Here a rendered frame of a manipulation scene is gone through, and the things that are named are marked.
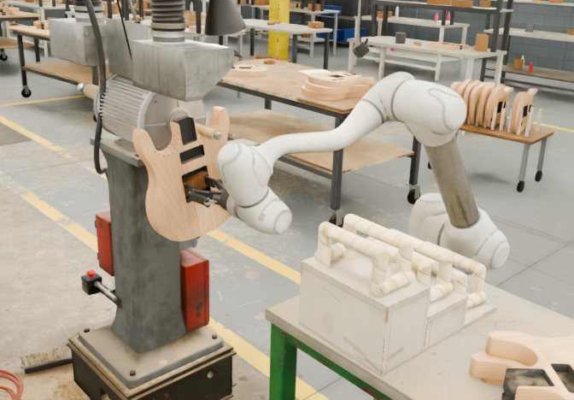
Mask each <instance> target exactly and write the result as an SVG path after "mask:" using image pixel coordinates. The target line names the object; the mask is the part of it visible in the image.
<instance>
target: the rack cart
mask: <svg viewBox="0 0 574 400"><path fill-rule="evenodd" d="M508 105H509V103H506V106H505V108H504V109H502V112H501V123H498V124H497V125H496V126H495V118H496V112H497V107H494V112H493V118H492V124H491V127H488V126H485V124H484V120H483V126H480V125H478V123H477V116H476V124H475V126H474V125H471V123H470V121H469V116H468V120H467V123H466V122H464V123H463V125H462V126H461V127H460V128H459V129H458V130H461V131H466V132H473V133H477V134H482V135H486V136H490V137H495V138H502V139H506V140H511V141H515V142H520V143H524V152H523V157H522V162H521V168H520V173H519V179H518V180H520V181H519V183H518V185H517V191H518V192H522V191H523V189H524V181H525V175H526V170H527V165H528V160H529V154H530V145H531V144H534V143H536V142H539V141H542V144H541V148H540V154H539V159H538V164H537V170H538V171H537V172H536V176H535V181H537V182H539V181H540V180H541V178H542V170H543V164H544V160H545V155H546V149H547V144H548V137H549V136H551V135H554V131H549V130H545V129H541V128H540V124H541V118H542V109H539V114H538V119H537V124H536V128H535V127H531V122H532V117H533V112H534V108H533V107H531V108H530V112H529V113H528V119H527V124H526V127H525V128H524V130H523V131H522V132H520V127H521V121H522V116H523V111H519V116H518V126H517V131H516V132H512V129H511V115H512V110H511V114H510V119H509V123H508V122H507V111H508ZM458 130H457V132H456V134H455V136H456V139H457V136H458Z"/></svg>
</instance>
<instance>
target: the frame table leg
mask: <svg viewBox="0 0 574 400"><path fill-rule="evenodd" d="M296 364H297V348H296V347H295V346H294V345H292V344H290V343H289V342H285V341H284V330H282V329H281V328H279V327H278V326H275V325H274V324H272V323H271V346H270V378H269V400H296Z"/></svg>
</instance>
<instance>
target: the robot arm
mask: <svg viewBox="0 0 574 400"><path fill-rule="evenodd" d="M465 119H466V103H465V101H464V99H463V98H462V97H461V96H460V95H459V94H458V93H456V92H455V91H453V90H451V89H449V88H447V87H446V86H443V85H439V84H435V83H431V82H428V81H423V80H415V78H414V77H413V76H412V75H411V74H409V73H406V72H398V73H394V74H391V75H389V76H387V77H385V78H384V79H382V80H381V81H379V82H378V83H377V84H376V85H375V86H374V87H373V88H372V89H371V90H370V91H368V92H367V93H366V95H365V96H364V97H363V98H362V99H361V100H360V101H359V102H358V103H357V105H356V106H355V107H354V109H353V111H352V112H351V113H350V115H349V116H348V118H347V119H346V120H345V121H344V123H343V124H342V125H341V126H339V127H338V128H336V129H334V130H332V131H328V132H308V133H296V134H286V135H282V136H278V137H276V138H272V139H270V140H268V141H266V142H265V143H264V144H261V145H259V146H256V147H254V146H248V147H247V146H246V145H244V144H240V143H231V144H227V145H225V146H224V147H223V148H222V149H221V150H220V152H219V154H218V155H217V159H216V165H217V169H218V173H219V176H220V179H214V178H210V177H208V176H206V175H205V176H204V179H205V184H206V185H208V186H211V187H213V188H215V186H216V189H218V191H202V190H196V188H195V186H192V185H188V184H184V186H185V190H186V193H187V194H188V195H189V200H191V201H193V202H196V203H200V204H202V205H204V206H205V207H206V208H209V207H210V204H212V203H214V204H218V205H220V206H221V207H222V209H224V210H226V211H228V213H229V214H230V215H232V216H234V217H236V218H238V219H239V220H241V221H244V223H245V224H246V225H248V226H250V227H252V228H254V229H255V230H257V231H259V232H263V233H268V234H281V233H282V232H284V231H285V230H286V229H287V228H288V227H289V225H290V223H291V220H292V213H291V212H290V210H289V208H288V207H287V206H286V205H285V204H284V203H283V202H282V201H280V200H279V198H278V197H277V196H276V195H275V194H274V193H273V192H272V191H271V189H270V188H269V187H268V185H267V184H268V180H269V179H270V177H271V175H272V173H273V170H272V167H273V164H274V163H275V162H276V161H277V160H278V159H279V157H281V156H283V155H285V154H289V153H307V152H327V151H334V150H340V149H342V148H345V147H347V146H349V145H351V144H352V143H354V142H355V141H357V140H358V139H360V138H362V137H363V136H365V135H366V134H368V133H369V132H371V131H372V130H374V129H376V128H377V127H379V126H381V125H382V124H383V123H385V122H386V121H387V120H389V121H400V122H403V123H405V125H406V127H407V128H408V129H409V130H410V132H411V133H412V134H413V135H414V137H415V138H416V139H417V140H418V141H419V142H420V143H421V144H423V145H424V147H425V152H426V154H427V156H428V159H429V162H430V166H431V169H432V172H433V174H434V176H435V179H436V183H437V186H438V189H439V191H440V193H441V194H439V193H426V194H424V195H422V196H421V197H420V198H419V199H418V200H417V201H416V203H415V204H414V205H413V209H412V211H411V214H410V218H409V223H408V230H407V235H409V236H411V237H414V238H417V239H419V240H421V241H424V242H430V243H433V244H436V245H438V246H440V247H443V248H444V249H447V250H450V251H453V252H454V253H457V254H459V255H462V256H464V257H467V258H469V259H472V260H473V261H475V262H479V263H482V264H483V265H484V266H485V267H486V270H494V269H496V268H499V267H501V266H502V265H503V264H504V262H505V261H506V259H507V257H508V255H509V250H510V249H509V243H508V241H507V238H506V237H505V235H504V234H503V233H502V232H501V231H499V230H497V227H496V226H495V224H494V223H493V222H492V220H491V219H490V218H489V217H488V215H487V213H486V212H485V211H483V210H482V209H479V208H478V207H477V204H476V201H475V197H474V195H473V192H472V187H471V184H470V181H469V178H468V175H467V172H466V167H465V164H464V162H463V158H462V155H461V153H460V147H459V145H458V142H457V139H456V136H455V134H456V132H457V130H458V129H459V128H460V127H461V126H462V125H463V123H464V121H465Z"/></svg>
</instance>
